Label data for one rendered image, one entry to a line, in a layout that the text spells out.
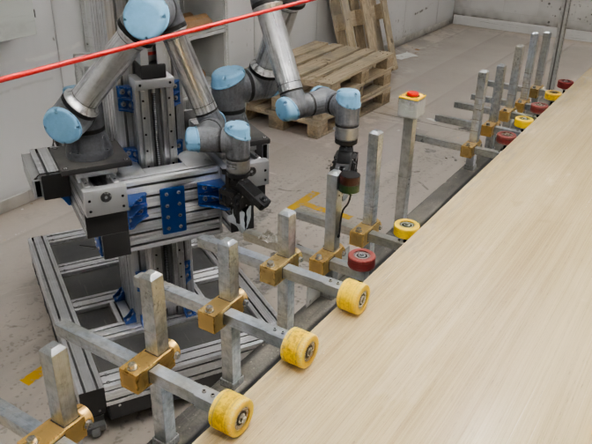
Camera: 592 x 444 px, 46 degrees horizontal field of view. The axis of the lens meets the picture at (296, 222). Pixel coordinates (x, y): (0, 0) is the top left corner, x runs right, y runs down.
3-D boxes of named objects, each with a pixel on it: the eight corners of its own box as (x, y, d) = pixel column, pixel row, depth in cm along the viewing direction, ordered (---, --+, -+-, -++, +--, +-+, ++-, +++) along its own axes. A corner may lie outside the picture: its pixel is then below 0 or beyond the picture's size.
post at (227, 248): (223, 400, 181) (217, 240, 159) (231, 392, 184) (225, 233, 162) (233, 405, 180) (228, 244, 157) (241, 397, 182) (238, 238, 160)
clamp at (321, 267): (308, 272, 206) (308, 257, 203) (331, 254, 216) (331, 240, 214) (324, 277, 203) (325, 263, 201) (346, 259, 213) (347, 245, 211)
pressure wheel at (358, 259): (341, 289, 202) (343, 255, 197) (354, 277, 208) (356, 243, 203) (365, 297, 199) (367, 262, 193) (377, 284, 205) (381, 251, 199)
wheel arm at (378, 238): (292, 220, 239) (292, 209, 237) (298, 217, 242) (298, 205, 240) (407, 256, 219) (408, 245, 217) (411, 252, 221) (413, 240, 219)
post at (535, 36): (515, 123, 366) (531, 32, 344) (517, 122, 369) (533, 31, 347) (521, 125, 365) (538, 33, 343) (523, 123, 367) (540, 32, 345)
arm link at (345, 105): (348, 85, 216) (366, 92, 210) (346, 118, 221) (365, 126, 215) (329, 89, 211) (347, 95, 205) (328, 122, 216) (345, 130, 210)
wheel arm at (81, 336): (55, 336, 158) (52, 322, 157) (67, 328, 161) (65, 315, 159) (227, 423, 135) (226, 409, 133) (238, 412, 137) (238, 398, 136)
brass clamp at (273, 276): (257, 280, 183) (257, 263, 180) (285, 259, 193) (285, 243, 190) (277, 287, 180) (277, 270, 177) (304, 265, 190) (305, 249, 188)
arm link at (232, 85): (204, 105, 245) (203, 67, 238) (237, 98, 252) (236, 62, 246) (223, 114, 236) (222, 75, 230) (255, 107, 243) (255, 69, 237)
